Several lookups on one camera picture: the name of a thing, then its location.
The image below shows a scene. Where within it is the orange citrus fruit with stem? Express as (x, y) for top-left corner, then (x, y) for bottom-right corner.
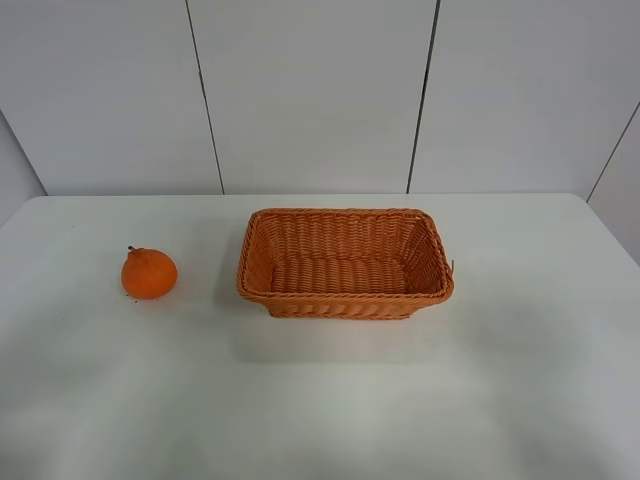
(121, 246), (178, 300)

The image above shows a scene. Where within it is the orange woven wicker basket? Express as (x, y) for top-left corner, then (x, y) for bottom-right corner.
(236, 208), (454, 320)

